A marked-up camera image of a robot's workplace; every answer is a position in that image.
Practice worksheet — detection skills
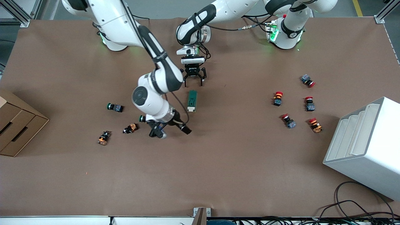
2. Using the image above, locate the dark teal round object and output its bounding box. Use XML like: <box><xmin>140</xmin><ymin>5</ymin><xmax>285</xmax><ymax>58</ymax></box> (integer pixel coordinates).
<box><xmin>206</xmin><ymin>219</ymin><xmax>237</xmax><ymax>225</ymax></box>

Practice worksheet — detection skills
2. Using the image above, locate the aluminium frame profile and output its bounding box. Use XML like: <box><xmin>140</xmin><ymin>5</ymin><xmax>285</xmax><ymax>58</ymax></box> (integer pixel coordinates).
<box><xmin>374</xmin><ymin>0</ymin><xmax>400</xmax><ymax>24</ymax></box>
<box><xmin>0</xmin><ymin>0</ymin><xmax>43</xmax><ymax>28</ymax></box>

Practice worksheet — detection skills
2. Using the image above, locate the cardboard drawer box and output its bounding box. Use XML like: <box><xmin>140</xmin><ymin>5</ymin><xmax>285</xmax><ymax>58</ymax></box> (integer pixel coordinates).
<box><xmin>0</xmin><ymin>87</ymin><xmax>50</xmax><ymax>158</ymax></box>

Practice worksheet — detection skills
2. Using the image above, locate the metal table edge bracket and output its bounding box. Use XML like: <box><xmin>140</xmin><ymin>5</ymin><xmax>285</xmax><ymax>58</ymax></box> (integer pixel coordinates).
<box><xmin>193</xmin><ymin>207</ymin><xmax>212</xmax><ymax>225</ymax></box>

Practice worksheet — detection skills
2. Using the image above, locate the green load switch white lever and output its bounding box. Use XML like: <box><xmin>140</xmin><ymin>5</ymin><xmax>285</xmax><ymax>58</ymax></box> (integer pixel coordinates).
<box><xmin>187</xmin><ymin>90</ymin><xmax>198</xmax><ymax>113</ymax></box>

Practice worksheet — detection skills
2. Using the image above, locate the white stepped storage rack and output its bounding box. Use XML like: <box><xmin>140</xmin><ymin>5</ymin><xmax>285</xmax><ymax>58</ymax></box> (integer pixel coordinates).
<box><xmin>322</xmin><ymin>96</ymin><xmax>400</xmax><ymax>202</ymax></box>

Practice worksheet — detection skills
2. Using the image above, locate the black orange selector switch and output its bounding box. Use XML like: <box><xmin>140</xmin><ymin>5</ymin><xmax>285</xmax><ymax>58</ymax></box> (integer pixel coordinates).
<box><xmin>97</xmin><ymin>130</ymin><xmax>112</xmax><ymax>146</ymax></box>
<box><xmin>122</xmin><ymin>123</ymin><xmax>139</xmax><ymax>134</ymax></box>

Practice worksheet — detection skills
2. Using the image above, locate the black looped floor cable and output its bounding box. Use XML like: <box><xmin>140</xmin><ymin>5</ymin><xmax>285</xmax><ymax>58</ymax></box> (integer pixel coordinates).
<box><xmin>318</xmin><ymin>181</ymin><xmax>396</xmax><ymax>225</ymax></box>

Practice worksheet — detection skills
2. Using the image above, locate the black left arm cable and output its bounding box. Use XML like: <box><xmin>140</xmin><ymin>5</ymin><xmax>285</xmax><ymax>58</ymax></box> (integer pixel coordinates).
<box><xmin>206</xmin><ymin>14</ymin><xmax>275</xmax><ymax>32</ymax></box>

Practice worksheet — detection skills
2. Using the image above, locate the red button orange block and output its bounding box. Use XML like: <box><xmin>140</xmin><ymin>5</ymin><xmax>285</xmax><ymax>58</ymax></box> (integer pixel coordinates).
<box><xmin>308</xmin><ymin>117</ymin><xmax>323</xmax><ymax>134</ymax></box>
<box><xmin>272</xmin><ymin>91</ymin><xmax>284</xmax><ymax>107</ymax></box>

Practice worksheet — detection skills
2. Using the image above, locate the white table edge rail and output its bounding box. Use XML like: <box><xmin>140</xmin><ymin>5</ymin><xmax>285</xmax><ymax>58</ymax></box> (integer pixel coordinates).
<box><xmin>0</xmin><ymin>215</ymin><xmax>195</xmax><ymax>225</ymax></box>

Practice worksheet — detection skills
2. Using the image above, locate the brown paper table cover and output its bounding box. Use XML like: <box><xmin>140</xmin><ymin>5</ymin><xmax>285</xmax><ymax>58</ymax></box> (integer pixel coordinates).
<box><xmin>0</xmin><ymin>16</ymin><xmax>400</xmax><ymax>218</ymax></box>

